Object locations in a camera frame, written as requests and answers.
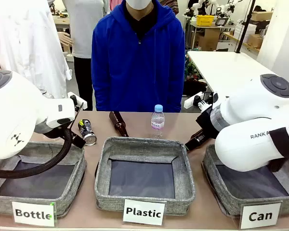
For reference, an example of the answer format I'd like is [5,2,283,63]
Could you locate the white Plastic label card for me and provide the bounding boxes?
[122,199,166,226]

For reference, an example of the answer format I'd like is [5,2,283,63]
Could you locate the white Bottle label card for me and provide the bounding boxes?
[11,201,56,228]

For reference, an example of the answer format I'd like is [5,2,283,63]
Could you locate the yellow plastic crate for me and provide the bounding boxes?
[196,14,215,26]

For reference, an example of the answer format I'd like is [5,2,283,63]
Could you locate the black strap on right arm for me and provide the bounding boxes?
[271,127,289,158]

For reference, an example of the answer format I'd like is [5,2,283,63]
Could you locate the person in blue hoodie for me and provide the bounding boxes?
[91,0,185,113]

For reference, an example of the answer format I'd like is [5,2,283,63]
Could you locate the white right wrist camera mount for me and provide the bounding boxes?
[184,91,219,113]

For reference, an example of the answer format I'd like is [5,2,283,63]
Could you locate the black printed drink can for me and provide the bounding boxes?
[78,118,97,146]

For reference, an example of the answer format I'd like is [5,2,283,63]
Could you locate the white Can label card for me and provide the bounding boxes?
[239,203,282,230]

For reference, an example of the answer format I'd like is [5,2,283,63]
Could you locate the white face mask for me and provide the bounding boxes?
[125,0,152,10]

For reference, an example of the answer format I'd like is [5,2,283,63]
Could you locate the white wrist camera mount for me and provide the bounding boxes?
[66,91,88,109]
[184,91,219,113]

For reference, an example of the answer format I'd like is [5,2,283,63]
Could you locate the white table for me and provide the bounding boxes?
[186,50,289,97]

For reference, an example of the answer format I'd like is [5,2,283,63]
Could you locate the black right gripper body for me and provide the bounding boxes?
[195,105,222,141]

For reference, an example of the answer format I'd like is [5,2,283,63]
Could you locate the black corrugated cable hose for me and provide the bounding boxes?
[0,128,73,179]

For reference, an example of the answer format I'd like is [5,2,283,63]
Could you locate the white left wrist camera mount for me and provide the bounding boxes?
[66,91,88,109]

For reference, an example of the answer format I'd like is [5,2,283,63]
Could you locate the small clear water bottle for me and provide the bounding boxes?
[150,104,165,139]

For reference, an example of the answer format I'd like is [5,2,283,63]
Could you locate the black bag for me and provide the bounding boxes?
[183,79,208,96]

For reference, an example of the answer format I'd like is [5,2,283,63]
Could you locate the black pole stand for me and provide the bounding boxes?
[235,0,256,53]

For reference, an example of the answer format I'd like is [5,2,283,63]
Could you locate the grey fabric basket labelled Can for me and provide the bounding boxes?
[201,143,289,218]

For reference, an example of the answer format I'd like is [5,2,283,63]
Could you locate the brown glass bottle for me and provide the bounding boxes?
[108,111,130,138]

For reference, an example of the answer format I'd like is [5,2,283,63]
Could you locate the white lab coat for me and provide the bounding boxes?
[0,0,73,99]

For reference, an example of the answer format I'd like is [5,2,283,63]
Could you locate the large cardboard box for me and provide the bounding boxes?
[198,28,221,51]

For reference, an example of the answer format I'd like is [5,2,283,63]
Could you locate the floral patterned cloth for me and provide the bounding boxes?
[184,51,203,80]

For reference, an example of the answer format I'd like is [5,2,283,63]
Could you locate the grey fabric basket labelled Plastic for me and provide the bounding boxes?
[94,136,196,217]

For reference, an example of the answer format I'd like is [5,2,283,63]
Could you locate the grey fabric basket labelled Bottle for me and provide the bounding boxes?
[0,141,87,218]

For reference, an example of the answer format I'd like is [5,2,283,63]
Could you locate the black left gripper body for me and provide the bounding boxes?
[62,127,87,149]

